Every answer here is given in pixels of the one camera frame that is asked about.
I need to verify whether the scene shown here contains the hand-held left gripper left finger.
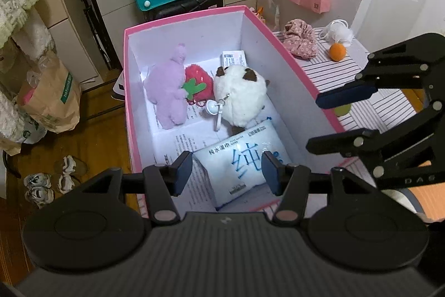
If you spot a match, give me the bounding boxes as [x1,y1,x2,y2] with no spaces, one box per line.
[81,151,194,226]

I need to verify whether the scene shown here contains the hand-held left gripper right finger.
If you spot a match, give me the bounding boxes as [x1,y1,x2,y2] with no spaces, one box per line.
[261,151,375,226]

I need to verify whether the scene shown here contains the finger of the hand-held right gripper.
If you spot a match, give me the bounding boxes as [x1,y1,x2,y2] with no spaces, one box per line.
[316,64,434,110]
[306,129,384,156]

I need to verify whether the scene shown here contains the wet wipes pack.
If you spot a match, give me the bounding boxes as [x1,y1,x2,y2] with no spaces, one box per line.
[192,119,293,211]

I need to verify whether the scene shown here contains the pink cardboard box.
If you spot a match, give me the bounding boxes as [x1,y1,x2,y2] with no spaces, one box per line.
[123,5,352,214]

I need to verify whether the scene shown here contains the white brown-eared plush toy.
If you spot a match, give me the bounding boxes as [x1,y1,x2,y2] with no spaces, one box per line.
[203,65,270,132]

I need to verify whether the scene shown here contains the purple plush toy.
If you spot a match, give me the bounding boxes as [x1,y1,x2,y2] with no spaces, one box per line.
[143,43,190,129]

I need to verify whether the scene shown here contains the striped tablecloth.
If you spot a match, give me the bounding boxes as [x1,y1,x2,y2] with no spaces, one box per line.
[271,26,428,214]

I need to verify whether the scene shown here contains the orange ball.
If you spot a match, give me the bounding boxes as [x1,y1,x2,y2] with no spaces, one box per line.
[329,43,347,61]

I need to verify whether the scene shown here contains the white mesh bath sponge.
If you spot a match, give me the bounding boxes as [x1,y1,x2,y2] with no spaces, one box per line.
[320,19,355,47]

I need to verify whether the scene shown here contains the pink floral cloth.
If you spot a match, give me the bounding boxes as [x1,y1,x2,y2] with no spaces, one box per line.
[283,19,318,58]

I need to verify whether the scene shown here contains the red strawberry plush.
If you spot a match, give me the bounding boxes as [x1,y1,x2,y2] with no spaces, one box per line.
[182,64,214,106]

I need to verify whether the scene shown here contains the beige sandal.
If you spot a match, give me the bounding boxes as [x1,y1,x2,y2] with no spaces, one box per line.
[55,155,79,174]
[57,174,83,195]

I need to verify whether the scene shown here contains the small tissue packet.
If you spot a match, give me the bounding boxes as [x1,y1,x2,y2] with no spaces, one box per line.
[221,49,248,68]

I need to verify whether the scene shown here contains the white sneaker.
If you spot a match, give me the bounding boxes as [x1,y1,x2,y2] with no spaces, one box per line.
[24,174,51,188]
[26,186,56,209]

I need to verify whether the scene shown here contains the brown paper bag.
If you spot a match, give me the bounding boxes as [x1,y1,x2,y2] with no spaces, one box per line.
[17,50,82,134]

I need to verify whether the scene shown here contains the white plastic bag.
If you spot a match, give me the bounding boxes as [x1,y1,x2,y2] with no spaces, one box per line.
[14,106,47,145]

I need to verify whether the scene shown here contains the black suitcase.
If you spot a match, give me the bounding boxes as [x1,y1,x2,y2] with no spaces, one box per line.
[143,0,224,23]

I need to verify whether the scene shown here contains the black metal stand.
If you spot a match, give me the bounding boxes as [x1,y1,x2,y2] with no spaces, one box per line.
[64,0,115,71]

